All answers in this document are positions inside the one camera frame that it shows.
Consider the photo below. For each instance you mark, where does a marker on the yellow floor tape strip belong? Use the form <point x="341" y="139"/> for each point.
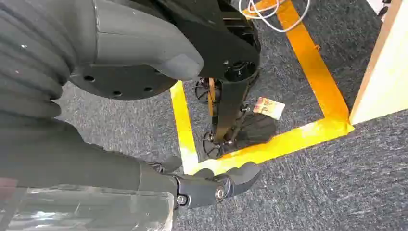
<point x="287" y="140"/>
<point x="183" y="127"/>
<point x="310" y="60"/>

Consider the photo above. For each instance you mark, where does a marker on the black robot foot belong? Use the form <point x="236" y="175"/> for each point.
<point x="255" y="130"/>

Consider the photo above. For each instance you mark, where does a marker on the printed card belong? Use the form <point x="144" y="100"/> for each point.
<point x="269" y="107"/>

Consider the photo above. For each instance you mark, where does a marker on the black robot leg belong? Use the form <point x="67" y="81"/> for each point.
<point x="220" y="38"/>

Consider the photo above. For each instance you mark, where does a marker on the clear plastic piece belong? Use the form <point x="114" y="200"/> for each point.
<point x="95" y="210"/>

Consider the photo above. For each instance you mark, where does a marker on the right arm ribbed grey sleeve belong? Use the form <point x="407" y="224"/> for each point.
<point x="35" y="54"/>

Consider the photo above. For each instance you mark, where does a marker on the pale wooden desk panel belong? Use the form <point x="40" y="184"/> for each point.
<point x="385" y="73"/>

